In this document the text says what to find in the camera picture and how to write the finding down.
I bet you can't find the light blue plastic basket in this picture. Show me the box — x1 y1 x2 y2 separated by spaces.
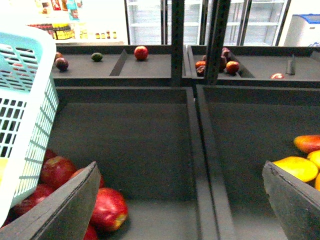
0 25 59 223

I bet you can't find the red apple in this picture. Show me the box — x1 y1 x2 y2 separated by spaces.
89 187 128 232
40 156 77 190

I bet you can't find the white chest freezer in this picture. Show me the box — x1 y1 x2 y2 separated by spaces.
283 13 320 47

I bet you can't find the sauce bottles shelf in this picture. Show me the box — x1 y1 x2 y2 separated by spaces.
27 22 120 41

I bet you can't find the red apple upper right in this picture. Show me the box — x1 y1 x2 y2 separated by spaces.
89 187 128 232

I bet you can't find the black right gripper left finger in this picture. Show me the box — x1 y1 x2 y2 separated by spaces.
0 161 101 240

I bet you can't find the red apple far tray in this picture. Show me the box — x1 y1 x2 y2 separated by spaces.
270 73 285 80

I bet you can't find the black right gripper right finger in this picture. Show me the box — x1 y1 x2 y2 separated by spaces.
262 161 320 240

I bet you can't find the red apple middle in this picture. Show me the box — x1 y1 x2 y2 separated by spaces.
40 156 77 190

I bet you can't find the dark passion fruit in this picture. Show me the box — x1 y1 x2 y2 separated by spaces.
54 57 69 72

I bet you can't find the red mango upper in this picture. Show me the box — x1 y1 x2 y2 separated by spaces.
293 134 320 154

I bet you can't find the glass door refrigerator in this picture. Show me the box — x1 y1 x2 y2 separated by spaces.
124 0 291 47

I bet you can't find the yellow mango upper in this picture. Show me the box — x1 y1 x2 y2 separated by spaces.
273 156 319 183

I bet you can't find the green avocado far shelf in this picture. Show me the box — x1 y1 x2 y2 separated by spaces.
91 52 103 62

